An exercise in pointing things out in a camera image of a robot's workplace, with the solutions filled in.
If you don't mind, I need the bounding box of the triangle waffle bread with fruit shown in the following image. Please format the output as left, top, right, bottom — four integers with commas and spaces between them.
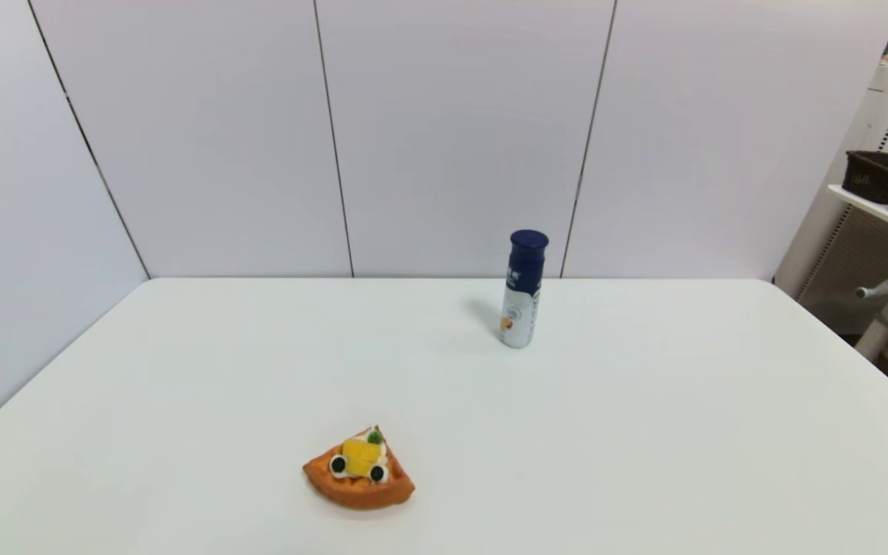
303, 425, 416, 510

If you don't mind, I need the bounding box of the white bottle with blue cap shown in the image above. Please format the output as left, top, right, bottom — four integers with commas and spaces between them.
499, 229, 550, 349

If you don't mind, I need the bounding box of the white perforated appliance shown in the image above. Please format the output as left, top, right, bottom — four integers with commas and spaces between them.
774, 63, 888, 337

